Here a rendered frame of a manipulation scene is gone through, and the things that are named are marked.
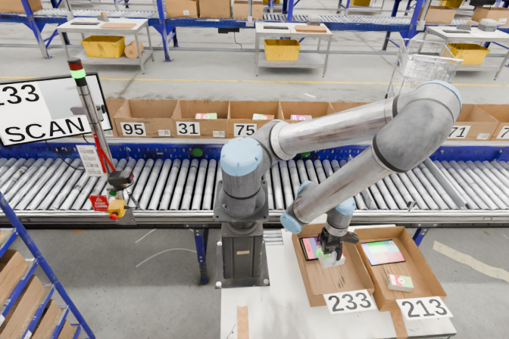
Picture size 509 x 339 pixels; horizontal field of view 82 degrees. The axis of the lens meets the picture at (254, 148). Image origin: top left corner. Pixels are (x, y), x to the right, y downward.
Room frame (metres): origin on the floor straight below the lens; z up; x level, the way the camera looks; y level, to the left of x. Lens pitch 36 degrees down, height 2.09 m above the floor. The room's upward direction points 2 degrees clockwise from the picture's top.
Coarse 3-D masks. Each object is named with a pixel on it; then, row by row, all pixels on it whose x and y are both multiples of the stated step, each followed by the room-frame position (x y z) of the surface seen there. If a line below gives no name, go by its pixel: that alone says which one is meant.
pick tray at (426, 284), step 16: (368, 240) 1.03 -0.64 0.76; (400, 240) 1.04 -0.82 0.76; (416, 256) 0.91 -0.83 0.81; (368, 272) 0.80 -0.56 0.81; (384, 272) 0.84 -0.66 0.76; (400, 272) 0.84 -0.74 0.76; (416, 272) 0.84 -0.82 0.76; (432, 272) 0.79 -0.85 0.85; (384, 288) 0.75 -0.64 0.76; (416, 288) 0.76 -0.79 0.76; (432, 288) 0.75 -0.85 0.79; (384, 304) 0.65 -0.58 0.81
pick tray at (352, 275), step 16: (320, 224) 1.06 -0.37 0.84; (352, 256) 0.91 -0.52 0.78; (304, 272) 0.78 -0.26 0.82; (320, 272) 0.82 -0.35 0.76; (336, 272) 0.83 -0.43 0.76; (352, 272) 0.83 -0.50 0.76; (320, 288) 0.74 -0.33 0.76; (336, 288) 0.75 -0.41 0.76; (352, 288) 0.75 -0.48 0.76; (368, 288) 0.73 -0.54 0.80; (320, 304) 0.67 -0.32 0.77
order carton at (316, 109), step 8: (280, 104) 2.03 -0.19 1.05; (288, 104) 2.09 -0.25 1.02; (296, 104) 2.10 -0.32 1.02; (304, 104) 2.10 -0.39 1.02; (312, 104) 2.10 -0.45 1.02; (320, 104) 2.10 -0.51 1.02; (328, 104) 2.11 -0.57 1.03; (288, 112) 2.09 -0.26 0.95; (296, 112) 2.10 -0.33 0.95; (304, 112) 2.10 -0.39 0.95; (312, 112) 2.10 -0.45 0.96; (320, 112) 2.10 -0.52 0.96; (328, 112) 2.07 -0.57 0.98; (288, 120) 1.80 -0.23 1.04; (296, 120) 1.81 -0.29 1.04; (304, 120) 1.81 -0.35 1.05
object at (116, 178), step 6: (114, 174) 1.12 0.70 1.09; (120, 174) 1.12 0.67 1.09; (126, 174) 1.13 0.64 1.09; (132, 174) 1.14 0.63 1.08; (108, 180) 1.09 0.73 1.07; (114, 180) 1.10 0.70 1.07; (120, 180) 1.10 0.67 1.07; (126, 180) 1.10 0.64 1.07; (132, 180) 1.12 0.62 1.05; (120, 186) 1.11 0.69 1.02
